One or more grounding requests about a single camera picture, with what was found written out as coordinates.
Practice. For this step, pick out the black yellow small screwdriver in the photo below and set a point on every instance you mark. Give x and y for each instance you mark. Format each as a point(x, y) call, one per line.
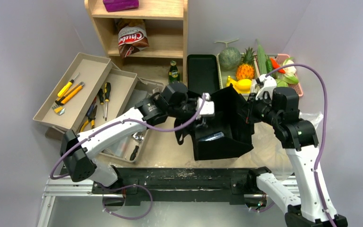
point(100, 95)

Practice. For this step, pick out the pink plastic basket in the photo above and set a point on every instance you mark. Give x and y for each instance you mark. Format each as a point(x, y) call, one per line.
point(280, 58)

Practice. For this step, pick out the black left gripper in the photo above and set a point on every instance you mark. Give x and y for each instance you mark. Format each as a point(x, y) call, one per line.
point(193, 103)

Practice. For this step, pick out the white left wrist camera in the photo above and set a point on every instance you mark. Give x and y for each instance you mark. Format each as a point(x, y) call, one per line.
point(205, 106)

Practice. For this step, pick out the yellow black pliers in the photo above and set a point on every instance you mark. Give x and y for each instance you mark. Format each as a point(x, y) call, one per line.
point(89, 121)

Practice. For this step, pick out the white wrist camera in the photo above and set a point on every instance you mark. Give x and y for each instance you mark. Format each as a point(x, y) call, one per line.
point(205, 106)
point(266, 86)

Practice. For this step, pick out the wooden shelf unit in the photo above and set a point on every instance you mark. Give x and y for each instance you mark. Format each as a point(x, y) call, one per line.
point(167, 31)

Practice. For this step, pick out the green plastic basket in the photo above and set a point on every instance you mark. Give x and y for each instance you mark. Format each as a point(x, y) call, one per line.
point(223, 74)

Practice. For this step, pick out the orange toy pineapple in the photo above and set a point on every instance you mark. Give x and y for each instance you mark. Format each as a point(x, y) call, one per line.
point(246, 69)

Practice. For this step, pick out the small hex key set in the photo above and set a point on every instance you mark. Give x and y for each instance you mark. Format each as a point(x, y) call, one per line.
point(59, 110)

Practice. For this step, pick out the yellow toy bell pepper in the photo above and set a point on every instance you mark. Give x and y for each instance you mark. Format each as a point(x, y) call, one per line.
point(243, 86)

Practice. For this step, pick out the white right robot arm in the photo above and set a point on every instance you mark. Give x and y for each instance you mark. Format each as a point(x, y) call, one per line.
point(313, 207)

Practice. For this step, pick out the red chips snack bag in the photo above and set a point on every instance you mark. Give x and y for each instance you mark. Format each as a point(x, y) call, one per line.
point(132, 36)

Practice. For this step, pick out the black plastic tray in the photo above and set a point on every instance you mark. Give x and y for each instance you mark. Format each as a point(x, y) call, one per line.
point(202, 73)

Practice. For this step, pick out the black fabric tote bag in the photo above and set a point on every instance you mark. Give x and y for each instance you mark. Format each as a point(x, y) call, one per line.
point(231, 110)

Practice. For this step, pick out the small green toy chili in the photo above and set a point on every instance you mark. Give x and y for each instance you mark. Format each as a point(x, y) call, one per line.
point(269, 65)

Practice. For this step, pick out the yellow handle screwdriver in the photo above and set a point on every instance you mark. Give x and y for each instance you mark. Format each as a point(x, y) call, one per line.
point(67, 86)

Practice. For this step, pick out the yellow toy banana lower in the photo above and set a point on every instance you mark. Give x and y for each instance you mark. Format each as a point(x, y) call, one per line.
point(230, 82)

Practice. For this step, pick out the green toy fruit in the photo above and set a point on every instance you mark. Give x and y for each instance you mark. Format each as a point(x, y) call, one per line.
point(281, 83)

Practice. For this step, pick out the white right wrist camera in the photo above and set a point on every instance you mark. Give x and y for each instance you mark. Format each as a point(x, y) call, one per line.
point(266, 86)

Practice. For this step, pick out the grey plastic tool case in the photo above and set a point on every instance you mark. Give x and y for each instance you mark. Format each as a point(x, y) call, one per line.
point(137, 95)

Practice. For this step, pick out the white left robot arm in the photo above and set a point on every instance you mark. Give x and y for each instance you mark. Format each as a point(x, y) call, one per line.
point(78, 151)

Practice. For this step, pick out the green perrier glass bottle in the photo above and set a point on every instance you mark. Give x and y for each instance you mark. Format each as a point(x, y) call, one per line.
point(173, 73)

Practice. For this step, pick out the green netted toy melon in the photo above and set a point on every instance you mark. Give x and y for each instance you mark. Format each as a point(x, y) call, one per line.
point(230, 57)

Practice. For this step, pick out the clear plastic grocery bag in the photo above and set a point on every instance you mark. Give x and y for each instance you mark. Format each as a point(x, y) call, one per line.
point(268, 152)

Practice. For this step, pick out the white toy cauliflower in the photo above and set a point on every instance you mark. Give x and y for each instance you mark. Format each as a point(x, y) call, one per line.
point(290, 72)

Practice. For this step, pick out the purple box on shelf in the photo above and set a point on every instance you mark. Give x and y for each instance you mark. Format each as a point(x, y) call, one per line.
point(120, 5)

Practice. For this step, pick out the yellow utility knife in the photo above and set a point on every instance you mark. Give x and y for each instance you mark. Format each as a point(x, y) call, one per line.
point(69, 95)

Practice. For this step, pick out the beige plastic toolbox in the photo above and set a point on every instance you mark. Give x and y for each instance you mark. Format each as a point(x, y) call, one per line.
point(93, 72)

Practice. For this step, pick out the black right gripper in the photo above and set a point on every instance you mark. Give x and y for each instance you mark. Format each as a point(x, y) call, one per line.
point(252, 108)

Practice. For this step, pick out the dark packet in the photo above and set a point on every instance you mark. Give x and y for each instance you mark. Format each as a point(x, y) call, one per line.
point(213, 136)

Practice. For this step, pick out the orange toy carrot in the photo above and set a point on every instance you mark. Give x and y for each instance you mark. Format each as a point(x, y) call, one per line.
point(275, 65)

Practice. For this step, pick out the black yellow large screwdriver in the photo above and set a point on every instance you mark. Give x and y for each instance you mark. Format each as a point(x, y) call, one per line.
point(107, 91)

